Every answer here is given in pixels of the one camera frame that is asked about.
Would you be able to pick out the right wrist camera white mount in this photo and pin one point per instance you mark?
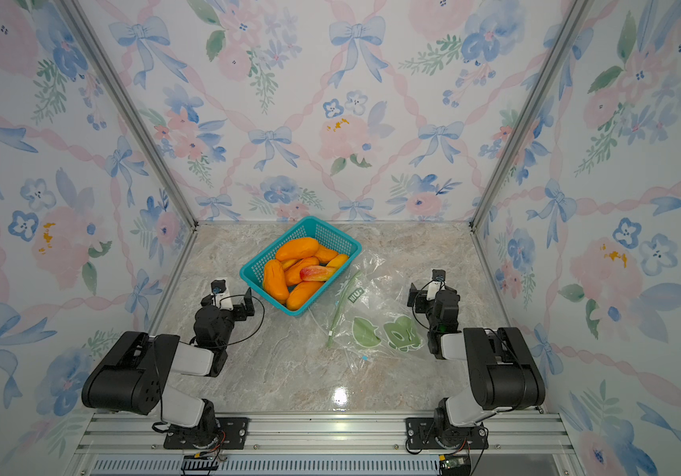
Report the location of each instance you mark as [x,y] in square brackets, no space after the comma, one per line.
[437,283]

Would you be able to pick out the orange mango top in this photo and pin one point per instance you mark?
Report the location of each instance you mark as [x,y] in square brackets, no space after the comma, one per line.
[297,249]

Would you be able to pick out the aluminium front rail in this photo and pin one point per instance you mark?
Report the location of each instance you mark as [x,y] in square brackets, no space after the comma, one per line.
[377,443]

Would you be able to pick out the red yellow mango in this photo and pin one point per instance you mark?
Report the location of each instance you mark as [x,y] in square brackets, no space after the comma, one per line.
[317,274]

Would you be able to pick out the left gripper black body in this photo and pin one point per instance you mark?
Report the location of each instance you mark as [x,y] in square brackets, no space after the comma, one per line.
[238,313]

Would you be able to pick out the clear zip-top bag green print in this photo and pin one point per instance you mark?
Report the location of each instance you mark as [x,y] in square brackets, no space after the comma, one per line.
[364,313]

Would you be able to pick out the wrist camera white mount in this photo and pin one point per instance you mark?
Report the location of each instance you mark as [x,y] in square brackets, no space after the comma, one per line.
[437,283]
[221,295]

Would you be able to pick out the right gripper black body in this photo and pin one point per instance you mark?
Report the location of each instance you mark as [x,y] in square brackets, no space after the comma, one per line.
[424,306]

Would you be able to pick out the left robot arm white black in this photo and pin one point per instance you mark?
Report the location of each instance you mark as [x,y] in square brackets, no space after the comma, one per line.
[134,375]

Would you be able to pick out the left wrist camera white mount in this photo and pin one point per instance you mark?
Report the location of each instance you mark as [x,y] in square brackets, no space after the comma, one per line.
[221,295]

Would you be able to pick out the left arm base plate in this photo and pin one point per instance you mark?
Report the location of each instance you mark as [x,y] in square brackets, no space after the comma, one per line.
[228,433]

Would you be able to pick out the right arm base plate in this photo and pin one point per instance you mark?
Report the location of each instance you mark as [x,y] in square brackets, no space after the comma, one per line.
[426,433]

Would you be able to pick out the large orange mango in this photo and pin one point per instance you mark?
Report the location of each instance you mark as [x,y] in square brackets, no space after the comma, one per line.
[274,282]

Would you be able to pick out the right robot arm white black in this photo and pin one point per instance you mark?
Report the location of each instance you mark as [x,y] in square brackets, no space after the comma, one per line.
[502,375]

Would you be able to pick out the orange mango back right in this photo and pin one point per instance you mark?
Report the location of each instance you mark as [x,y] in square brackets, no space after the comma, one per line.
[325,255]

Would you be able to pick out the small yellow mango right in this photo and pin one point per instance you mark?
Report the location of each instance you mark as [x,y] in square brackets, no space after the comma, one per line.
[338,261]

